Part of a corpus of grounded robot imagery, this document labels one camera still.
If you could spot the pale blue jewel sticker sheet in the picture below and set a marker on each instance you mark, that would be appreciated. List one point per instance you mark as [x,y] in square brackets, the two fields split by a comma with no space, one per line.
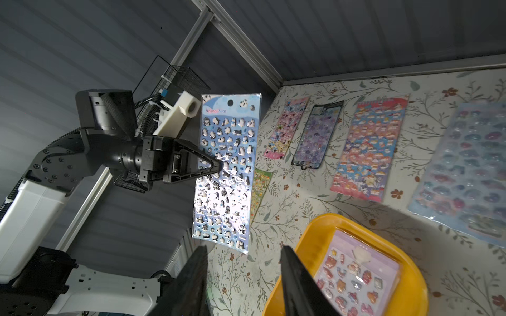
[463,186]

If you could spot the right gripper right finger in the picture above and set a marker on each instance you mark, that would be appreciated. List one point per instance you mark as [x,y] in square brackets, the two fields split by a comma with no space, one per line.
[301,295]

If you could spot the blue penguin sticker sheet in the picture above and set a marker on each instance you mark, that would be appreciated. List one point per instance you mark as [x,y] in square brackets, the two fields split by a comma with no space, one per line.
[222,201]

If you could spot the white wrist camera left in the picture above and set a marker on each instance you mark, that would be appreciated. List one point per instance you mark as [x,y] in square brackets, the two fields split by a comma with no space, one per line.
[172,118]

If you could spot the black wire basket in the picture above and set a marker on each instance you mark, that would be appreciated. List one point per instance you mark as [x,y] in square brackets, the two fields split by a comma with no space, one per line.
[172,83]

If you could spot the green yellow animal sticker sheet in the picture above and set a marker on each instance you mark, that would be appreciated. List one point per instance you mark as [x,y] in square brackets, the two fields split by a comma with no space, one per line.
[261,182]

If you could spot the pink cat sticker sheet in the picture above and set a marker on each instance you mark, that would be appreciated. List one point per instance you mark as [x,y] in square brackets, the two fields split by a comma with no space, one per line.
[285,128]

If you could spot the lilac sweets sticker sheet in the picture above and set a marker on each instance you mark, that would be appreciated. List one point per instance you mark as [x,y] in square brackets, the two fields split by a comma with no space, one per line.
[356,278]

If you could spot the purple sticker sheet black border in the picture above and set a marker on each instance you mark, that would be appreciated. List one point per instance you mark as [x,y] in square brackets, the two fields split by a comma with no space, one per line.
[316,135]

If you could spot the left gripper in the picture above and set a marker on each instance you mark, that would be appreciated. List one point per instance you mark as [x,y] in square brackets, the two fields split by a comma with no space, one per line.
[175,160]

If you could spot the yellow storage tray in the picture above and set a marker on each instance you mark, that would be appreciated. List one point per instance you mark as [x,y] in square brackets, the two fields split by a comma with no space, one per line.
[411,294]

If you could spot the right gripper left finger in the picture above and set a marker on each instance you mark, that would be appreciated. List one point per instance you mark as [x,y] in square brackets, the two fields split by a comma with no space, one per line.
[186,295]

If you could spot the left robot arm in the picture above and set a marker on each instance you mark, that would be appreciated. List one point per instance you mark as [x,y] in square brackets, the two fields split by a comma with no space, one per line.
[41,281]

